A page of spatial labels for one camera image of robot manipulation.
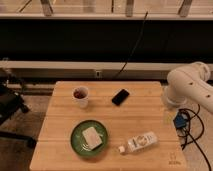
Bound black hanging cable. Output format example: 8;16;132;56
113;11;150;80

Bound black office chair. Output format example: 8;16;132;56
0;67;37;149

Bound black eraser block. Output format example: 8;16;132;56
112;89;129;106

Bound white sponge block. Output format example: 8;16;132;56
82;127;102;150

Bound white wall outlet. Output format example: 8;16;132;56
96;71;101;78

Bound blue connector box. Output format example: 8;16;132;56
173;114;186;129

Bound black floor cable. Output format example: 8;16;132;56
175;103;213;171

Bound clear plastic bottle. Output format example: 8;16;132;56
118;131;158;154

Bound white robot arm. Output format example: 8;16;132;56
162;62;213;114

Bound green plate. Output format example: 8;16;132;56
69;119;109;159

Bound white paper cup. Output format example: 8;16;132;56
72;86;89;108

